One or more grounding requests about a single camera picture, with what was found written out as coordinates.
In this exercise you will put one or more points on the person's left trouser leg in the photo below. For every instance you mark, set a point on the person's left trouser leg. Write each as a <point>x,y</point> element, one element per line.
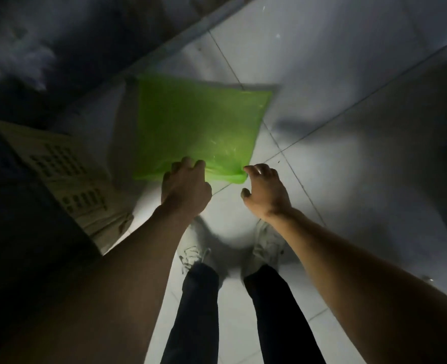
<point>195,318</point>

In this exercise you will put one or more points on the printed cardboard box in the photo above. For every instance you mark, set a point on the printed cardboard box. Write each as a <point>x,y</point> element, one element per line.
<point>68,174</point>

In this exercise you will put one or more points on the green plastic bag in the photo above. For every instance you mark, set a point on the green plastic bag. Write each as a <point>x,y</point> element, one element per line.
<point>197,125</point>

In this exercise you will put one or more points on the person's white shoe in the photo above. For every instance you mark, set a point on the person's white shoe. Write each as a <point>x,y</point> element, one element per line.
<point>265,246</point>
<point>197,253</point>

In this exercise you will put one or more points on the person's right trouser leg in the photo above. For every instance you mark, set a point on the person's right trouser leg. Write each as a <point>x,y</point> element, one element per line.
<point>280,322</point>

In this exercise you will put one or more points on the person's left white shoe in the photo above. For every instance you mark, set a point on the person's left white shoe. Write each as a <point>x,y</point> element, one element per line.
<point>197,253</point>

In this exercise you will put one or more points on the person's right forearm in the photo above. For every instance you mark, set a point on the person's right forearm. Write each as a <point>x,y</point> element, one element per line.
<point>360,284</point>

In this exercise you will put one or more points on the person's right white shoe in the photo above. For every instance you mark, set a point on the person's right white shoe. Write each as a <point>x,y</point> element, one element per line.
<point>265,246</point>

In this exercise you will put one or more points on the person's right thumb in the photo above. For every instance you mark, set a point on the person's right thumb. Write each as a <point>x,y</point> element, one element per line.
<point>245,193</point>

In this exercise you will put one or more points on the person's left forearm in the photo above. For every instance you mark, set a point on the person's left forearm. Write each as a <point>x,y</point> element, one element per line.
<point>125,284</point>

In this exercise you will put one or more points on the person's left fingers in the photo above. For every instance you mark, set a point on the person's left fingers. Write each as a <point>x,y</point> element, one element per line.
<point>187,164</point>

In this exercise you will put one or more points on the person's trouser leg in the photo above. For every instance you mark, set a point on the person's trouser leg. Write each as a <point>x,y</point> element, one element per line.
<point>195,318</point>
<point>280,322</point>

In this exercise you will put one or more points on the person's right hand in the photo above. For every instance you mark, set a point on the person's right hand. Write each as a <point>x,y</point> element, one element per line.
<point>267,195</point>

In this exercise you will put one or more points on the person's left hand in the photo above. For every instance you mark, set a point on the person's left hand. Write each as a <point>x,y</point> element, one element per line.
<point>185,193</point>

